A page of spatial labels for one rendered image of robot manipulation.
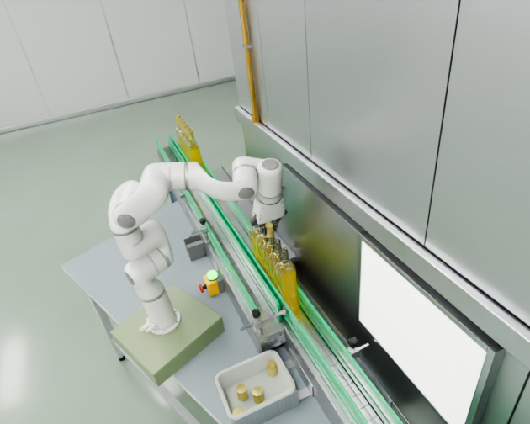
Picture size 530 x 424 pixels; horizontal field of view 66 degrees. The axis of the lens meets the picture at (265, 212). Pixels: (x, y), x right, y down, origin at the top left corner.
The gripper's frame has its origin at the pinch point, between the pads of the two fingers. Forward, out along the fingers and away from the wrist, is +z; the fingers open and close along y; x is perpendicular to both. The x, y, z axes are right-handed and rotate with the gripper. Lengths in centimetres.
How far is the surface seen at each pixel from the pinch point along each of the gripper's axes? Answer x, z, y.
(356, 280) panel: 34.3, -7.0, -11.4
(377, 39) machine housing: 18, -70, -14
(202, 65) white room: -535, 226, -141
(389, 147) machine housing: 30, -51, -14
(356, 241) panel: 30.2, -20.4, -11.4
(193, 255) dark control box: -37, 49, 21
